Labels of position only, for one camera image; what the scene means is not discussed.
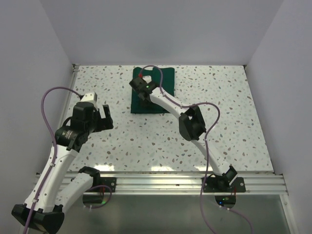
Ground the green surgical cloth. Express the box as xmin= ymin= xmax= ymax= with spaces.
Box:
xmin=131 ymin=67 xmax=175 ymax=114

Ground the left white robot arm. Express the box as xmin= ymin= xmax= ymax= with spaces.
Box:
xmin=11 ymin=101 xmax=115 ymax=234

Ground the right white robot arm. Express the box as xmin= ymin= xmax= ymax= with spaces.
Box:
xmin=129 ymin=77 xmax=237 ymax=192

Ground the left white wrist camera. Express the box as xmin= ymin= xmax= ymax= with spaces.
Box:
xmin=80 ymin=92 xmax=98 ymax=110

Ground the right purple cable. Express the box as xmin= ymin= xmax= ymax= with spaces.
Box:
xmin=140 ymin=64 xmax=253 ymax=234

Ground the purple cable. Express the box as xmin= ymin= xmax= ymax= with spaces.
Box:
xmin=140 ymin=64 xmax=253 ymax=234
xmin=23 ymin=87 xmax=85 ymax=234

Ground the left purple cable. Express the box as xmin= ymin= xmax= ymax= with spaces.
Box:
xmin=23 ymin=87 xmax=85 ymax=234

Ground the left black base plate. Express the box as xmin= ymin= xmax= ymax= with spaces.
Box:
xmin=86 ymin=177 xmax=117 ymax=194

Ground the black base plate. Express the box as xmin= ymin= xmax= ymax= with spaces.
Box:
xmin=203 ymin=177 xmax=246 ymax=193
xmin=86 ymin=177 xmax=117 ymax=194

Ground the aluminium mounting rail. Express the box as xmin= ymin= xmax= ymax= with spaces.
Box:
xmin=100 ymin=172 xmax=288 ymax=195

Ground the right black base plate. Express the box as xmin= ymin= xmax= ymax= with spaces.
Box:
xmin=203 ymin=177 xmax=246 ymax=193

